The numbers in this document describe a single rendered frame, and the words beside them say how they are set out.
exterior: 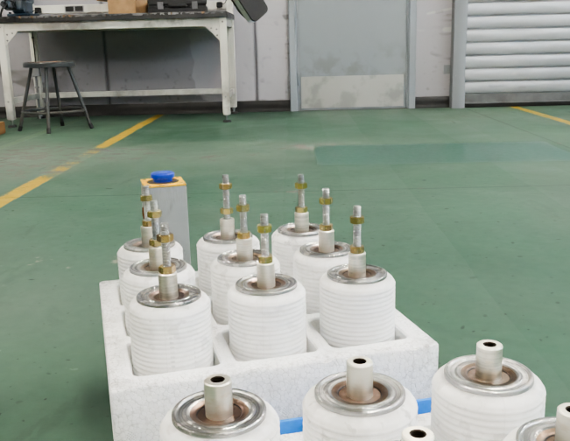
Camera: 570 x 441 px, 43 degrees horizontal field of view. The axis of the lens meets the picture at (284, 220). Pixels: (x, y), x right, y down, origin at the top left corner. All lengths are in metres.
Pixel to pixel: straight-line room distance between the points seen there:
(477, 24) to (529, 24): 0.40
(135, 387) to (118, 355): 0.09
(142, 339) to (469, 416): 0.39
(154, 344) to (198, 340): 0.05
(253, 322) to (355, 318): 0.13
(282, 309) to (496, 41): 5.29
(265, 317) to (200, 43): 5.15
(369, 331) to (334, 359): 0.06
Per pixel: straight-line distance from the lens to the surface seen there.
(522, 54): 6.10
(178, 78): 5.95
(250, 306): 0.84
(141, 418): 0.83
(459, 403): 0.63
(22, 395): 1.26
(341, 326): 0.89
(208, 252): 1.07
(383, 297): 0.89
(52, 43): 6.17
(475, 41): 5.99
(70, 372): 1.31
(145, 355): 0.85
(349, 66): 5.89
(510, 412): 0.63
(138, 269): 0.96
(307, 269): 0.99
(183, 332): 0.83
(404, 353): 0.89
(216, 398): 0.58
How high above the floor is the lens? 0.54
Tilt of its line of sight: 14 degrees down
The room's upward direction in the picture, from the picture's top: 1 degrees counter-clockwise
